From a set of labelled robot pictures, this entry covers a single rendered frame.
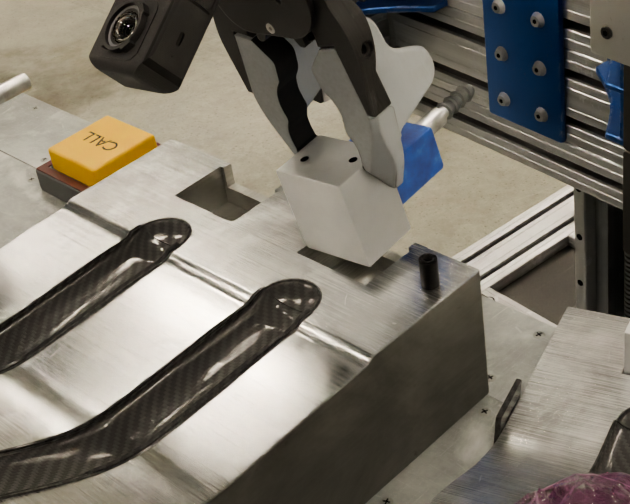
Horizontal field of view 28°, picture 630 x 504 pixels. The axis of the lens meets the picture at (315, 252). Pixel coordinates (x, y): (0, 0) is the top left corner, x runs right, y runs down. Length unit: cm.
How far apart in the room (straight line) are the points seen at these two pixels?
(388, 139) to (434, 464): 18
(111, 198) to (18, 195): 22
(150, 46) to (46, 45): 267
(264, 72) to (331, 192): 7
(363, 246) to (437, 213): 164
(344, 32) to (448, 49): 57
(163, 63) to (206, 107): 220
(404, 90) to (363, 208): 7
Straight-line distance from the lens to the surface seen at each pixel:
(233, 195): 81
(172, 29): 57
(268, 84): 67
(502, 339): 77
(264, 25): 63
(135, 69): 57
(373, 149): 64
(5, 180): 103
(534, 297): 175
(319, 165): 67
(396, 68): 64
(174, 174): 80
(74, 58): 313
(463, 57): 115
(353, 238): 66
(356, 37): 60
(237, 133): 265
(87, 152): 96
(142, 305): 70
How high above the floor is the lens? 130
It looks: 35 degrees down
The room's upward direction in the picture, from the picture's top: 10 degrees counter-clockwise
